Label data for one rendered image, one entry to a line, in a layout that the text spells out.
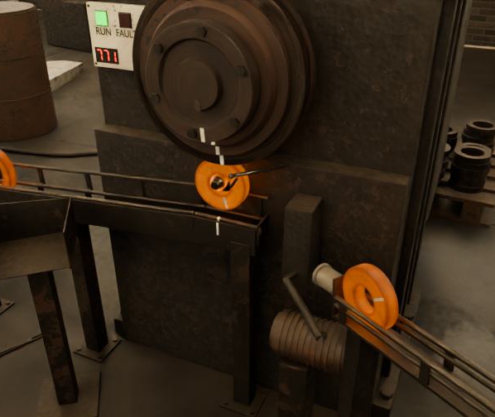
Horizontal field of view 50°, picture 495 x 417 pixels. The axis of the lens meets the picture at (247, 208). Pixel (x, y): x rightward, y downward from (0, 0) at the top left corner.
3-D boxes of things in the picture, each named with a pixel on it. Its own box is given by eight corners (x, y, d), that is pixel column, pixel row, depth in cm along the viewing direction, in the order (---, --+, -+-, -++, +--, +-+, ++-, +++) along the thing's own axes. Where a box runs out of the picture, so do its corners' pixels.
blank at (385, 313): (365, 328, 128) (353, 333, 126) (345, 265, 129) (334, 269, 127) (408, 329, 114) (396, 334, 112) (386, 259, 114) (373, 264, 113)
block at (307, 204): (293, 261, 158) (297, 189, 146) (319, 267, 155) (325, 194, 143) (281, 281, 149) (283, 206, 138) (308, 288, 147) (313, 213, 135)
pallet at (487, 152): (279, 184, 328) (281, 115, 306) (322, 139, 391) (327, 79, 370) (489, 228, 282) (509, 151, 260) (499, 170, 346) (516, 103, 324)
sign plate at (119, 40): (98, 64, 161) (89, 1, 153) (173, 74, 152) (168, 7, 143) (93, 66, 160) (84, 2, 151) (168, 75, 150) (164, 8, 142)
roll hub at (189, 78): (257, 17, 115) (263, 140, 128) (147, 18, 126) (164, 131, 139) (246, 21, 111) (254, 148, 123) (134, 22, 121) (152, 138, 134)
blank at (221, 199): (192, 157, 149) (186, 162, 146) (241, 150, 142) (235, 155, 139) (209, 207, 155) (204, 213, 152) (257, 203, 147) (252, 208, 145)
